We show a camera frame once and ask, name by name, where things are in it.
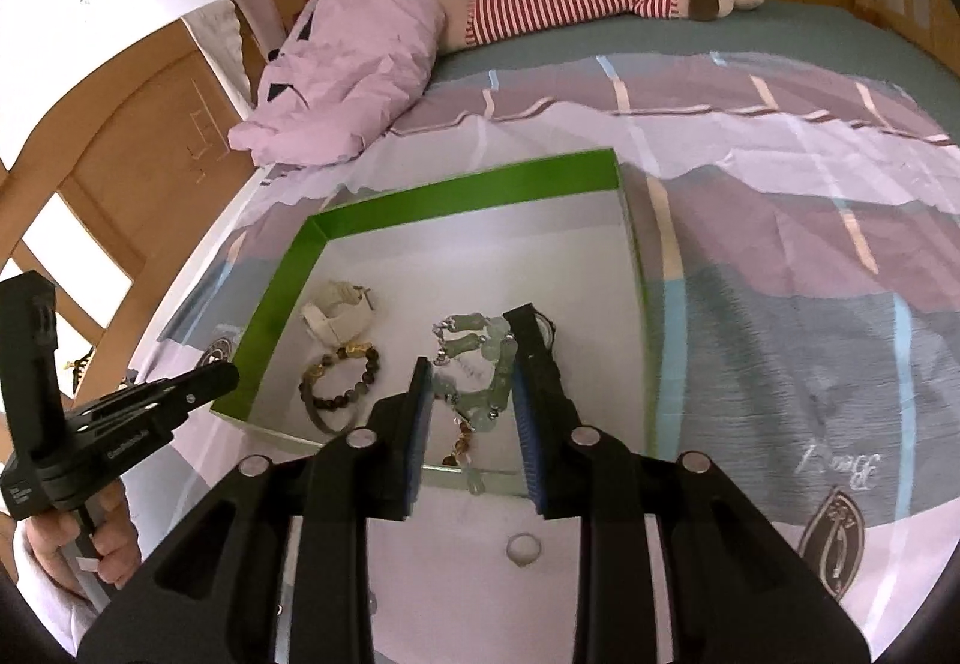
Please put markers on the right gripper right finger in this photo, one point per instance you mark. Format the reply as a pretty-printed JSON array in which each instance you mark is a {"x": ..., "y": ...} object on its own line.
[{"x": 675, "y": 564}]

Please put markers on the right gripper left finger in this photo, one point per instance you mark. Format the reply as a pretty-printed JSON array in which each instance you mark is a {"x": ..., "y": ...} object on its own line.
[{"x": 275, "y": 540}]

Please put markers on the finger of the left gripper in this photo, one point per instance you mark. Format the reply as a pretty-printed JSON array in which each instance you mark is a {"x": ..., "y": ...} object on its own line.
[{"x": 174, "y": 397}]

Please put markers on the silver bangle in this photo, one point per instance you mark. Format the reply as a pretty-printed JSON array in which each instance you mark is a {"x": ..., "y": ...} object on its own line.
[{"x": 335, "y": 416}]

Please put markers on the white wrist watch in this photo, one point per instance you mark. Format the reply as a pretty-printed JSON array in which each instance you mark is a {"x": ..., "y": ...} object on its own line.
[{"x": 338, "y": 312}]

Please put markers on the black wrist watch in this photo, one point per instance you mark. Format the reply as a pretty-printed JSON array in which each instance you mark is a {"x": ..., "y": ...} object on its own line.
[{"x": 535, "y": 334}]

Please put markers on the green cardboard box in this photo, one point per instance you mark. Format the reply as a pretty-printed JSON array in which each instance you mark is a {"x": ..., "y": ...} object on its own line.
[{"x": 553, "y": 233}]

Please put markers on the wooden headboard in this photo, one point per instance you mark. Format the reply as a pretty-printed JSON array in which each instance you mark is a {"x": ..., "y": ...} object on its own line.
[{"x": 139, "y": 152}]

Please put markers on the grey white towel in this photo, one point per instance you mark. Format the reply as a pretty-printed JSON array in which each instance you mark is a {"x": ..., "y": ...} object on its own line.
[{"x": 224, "y": 31}]

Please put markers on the patterned bed sheet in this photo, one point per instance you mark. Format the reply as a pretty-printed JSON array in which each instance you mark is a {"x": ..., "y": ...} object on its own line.
[{"x": 791, "y": 180}]

